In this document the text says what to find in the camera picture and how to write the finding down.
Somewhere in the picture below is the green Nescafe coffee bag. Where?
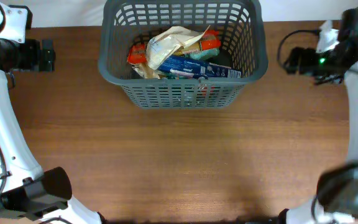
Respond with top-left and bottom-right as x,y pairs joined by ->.
161,73 -> 219,101

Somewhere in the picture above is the small light blue packet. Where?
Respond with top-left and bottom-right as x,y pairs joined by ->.
187,48 -> 219,61

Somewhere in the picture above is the grey plastic basket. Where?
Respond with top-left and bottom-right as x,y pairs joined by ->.
98,0 -> 269,109

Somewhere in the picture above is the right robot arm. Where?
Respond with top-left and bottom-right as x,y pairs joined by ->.
269,7 -> 358,224

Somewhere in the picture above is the beige paper pouch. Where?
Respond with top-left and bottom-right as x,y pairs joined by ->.
132,63 -> 160,79
146,26 -> 209,70

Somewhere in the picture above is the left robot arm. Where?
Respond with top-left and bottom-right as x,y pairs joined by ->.
0,2 -> 105,223

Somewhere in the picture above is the orange spaghetti packet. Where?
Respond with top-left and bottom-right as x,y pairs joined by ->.
127,30 -> 221,65

